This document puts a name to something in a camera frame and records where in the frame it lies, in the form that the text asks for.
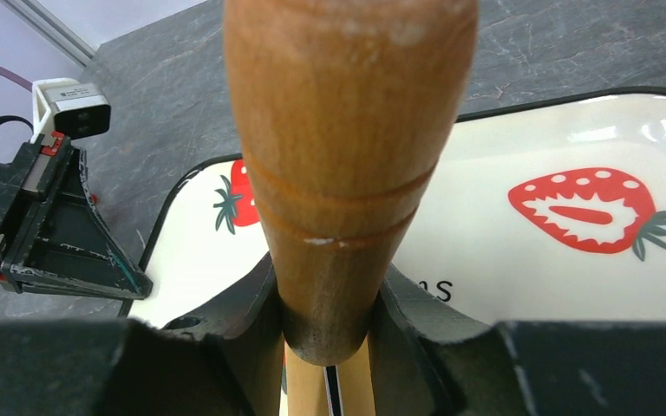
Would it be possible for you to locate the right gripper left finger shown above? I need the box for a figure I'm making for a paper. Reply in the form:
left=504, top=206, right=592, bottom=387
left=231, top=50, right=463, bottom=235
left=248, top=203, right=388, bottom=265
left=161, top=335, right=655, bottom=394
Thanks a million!
left=0, top=257, right=284, bottom=415

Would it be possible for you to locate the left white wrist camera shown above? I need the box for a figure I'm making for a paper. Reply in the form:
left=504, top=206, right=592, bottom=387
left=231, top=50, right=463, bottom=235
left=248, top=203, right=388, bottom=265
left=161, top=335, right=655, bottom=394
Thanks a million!
left=29, top=78, right=112, bottom=143

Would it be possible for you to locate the wooden dough roller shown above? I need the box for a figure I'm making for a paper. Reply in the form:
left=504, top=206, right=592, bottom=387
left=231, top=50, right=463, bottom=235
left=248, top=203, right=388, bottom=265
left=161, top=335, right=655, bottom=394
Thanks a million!
left=223, top=1, right=478, bottom=415

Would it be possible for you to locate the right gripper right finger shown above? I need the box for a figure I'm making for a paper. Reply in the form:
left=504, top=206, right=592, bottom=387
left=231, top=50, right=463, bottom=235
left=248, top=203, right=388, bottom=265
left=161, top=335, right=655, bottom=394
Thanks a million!
left=369, top=268, right=666, bottom=415

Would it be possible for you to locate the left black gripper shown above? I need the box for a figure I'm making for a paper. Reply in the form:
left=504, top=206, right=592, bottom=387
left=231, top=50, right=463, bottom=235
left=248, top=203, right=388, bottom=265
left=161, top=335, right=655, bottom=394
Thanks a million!
left=0, top=133, right=153, bottom=300

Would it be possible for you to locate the white strawberry print tray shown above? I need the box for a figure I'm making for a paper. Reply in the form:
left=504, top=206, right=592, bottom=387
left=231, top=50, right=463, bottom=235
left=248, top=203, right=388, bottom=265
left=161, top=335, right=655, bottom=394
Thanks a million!
left=117, top=86, right=666, bottom=416

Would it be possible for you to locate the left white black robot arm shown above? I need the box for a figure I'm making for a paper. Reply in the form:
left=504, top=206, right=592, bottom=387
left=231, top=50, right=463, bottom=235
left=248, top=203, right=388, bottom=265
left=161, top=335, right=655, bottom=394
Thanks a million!
left=0, top=132, right=153, bottom=300

